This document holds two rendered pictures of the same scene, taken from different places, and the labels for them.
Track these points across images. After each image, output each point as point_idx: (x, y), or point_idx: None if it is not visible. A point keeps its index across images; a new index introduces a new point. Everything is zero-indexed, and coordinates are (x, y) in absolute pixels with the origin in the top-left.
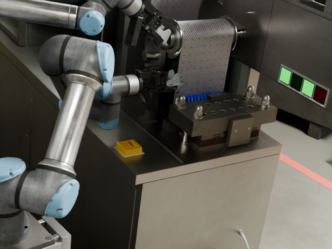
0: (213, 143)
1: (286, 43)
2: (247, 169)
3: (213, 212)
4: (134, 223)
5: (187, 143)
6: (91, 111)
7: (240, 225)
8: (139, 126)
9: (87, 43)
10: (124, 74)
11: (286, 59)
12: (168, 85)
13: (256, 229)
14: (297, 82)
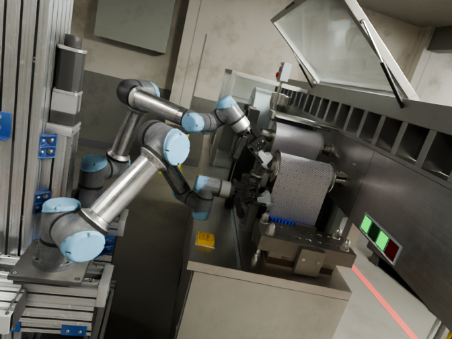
0: (280, 264)
1: (374, 193)
2: (307, 302)
3: (264, 329)
4: (184, 305)
5: (259, 255)
6: (189, 200)
7: None
8: (233, 229)
9: (165, 127)
10: None
11: (370, 208)
12: (257, 201)
13: None
14: (374, 233)
